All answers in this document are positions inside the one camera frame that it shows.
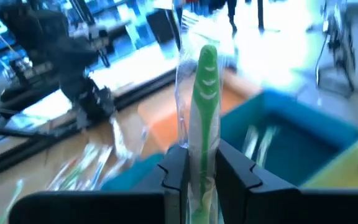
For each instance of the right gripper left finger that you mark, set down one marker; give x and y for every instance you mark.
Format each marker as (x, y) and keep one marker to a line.
(104, 208)

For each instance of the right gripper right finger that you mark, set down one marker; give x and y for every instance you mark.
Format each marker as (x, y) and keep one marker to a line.
(275, 205)

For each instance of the blue toothbrush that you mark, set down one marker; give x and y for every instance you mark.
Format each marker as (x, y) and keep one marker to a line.
(126, 140)
(101, 168)

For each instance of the green toothbrush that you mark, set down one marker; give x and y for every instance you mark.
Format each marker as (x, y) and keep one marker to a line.
(250, 141)
(73, 174)
(12, 196)
(204, 124)
(267, 144)

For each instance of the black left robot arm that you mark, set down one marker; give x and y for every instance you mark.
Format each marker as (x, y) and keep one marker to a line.
(36, 28)

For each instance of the small teal plastic bin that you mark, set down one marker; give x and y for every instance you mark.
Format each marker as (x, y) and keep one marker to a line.
(129, 177)

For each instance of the yellow plastic bin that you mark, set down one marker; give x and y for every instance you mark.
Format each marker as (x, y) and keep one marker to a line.
(346, 168)

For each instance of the orange plastic bin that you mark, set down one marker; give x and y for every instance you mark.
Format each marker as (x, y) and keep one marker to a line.
(166, 115)

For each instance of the large teal plastic bin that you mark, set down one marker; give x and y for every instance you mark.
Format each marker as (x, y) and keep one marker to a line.
(291, 109)

